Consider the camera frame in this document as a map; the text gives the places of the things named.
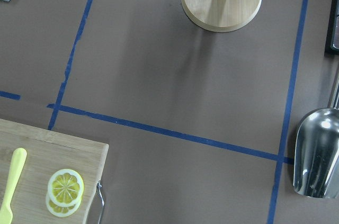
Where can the wooden cutting board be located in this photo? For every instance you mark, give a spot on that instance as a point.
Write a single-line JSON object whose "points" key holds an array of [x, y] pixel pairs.
{"points": [[48, 152]]}

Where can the yellow plastic knife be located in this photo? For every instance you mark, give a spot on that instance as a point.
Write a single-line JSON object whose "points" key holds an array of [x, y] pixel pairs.
{"points": [[16, 166]]}

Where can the metal scoop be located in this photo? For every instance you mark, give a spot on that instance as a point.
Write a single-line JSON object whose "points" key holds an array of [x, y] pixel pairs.
{"points": [[315, 172]]}

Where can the lemon slice upper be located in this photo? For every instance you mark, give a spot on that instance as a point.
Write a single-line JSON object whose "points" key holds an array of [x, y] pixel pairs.
{"points": [[65, 188]]}

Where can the black framed glass tray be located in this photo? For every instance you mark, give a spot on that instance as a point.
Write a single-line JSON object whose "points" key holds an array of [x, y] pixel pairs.
{"points": [[331, 45]]}

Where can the lemon slice lower stacked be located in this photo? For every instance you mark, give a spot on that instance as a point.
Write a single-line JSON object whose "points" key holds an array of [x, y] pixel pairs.
{"points": [[61, 212]]}

